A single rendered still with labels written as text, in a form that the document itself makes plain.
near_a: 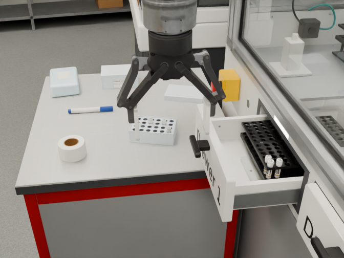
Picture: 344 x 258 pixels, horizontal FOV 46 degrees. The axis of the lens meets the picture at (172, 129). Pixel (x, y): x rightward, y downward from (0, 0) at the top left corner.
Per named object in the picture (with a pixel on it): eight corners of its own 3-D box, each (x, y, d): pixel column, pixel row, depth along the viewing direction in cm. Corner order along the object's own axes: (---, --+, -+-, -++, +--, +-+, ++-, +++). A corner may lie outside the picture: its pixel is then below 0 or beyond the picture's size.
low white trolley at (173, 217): (61, 358, 138) (14, 186, 97) (72, 224, 190) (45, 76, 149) (227, 335, 145) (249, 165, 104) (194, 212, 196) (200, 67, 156)
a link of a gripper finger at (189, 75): (170, 59, 73) (176, 53, 73) (209, 96, 79) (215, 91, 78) (173, 67, 70) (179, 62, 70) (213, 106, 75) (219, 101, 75)
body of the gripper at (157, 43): (146, 36, 65) (149, 88, 70) (198, 33, 66) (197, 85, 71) (143, 21, 71) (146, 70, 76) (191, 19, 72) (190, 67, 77)
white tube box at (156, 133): (129, 142, 113) (128, 130, 111) (135, 126, 120) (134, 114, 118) (173, 145, 111) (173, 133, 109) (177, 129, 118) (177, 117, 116)
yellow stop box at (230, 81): (221, 102, 115) (222, 79, 112) (215, 91, 121) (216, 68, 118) (238, 101, 116) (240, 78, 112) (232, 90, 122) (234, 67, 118)
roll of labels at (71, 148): (58, 163, 105) (56, 150, 102) (61, 147, 110) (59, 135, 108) (85, 161, 105) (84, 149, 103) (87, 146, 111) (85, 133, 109)
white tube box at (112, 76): (102, 89, 140) (100, 75, 137) (102, 78, 147) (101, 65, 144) (138, 87, 141) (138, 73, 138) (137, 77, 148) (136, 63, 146)
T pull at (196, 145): (195, 159, 83) (195, 153, 82) (189, 139, 89) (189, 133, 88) (212, 157, 83) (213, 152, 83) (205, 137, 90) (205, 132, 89)
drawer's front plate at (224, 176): (222, 223, 79) (227, 179, 73) (194, 141, 103) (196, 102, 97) (231, 222, 79) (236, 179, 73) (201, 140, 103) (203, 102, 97)
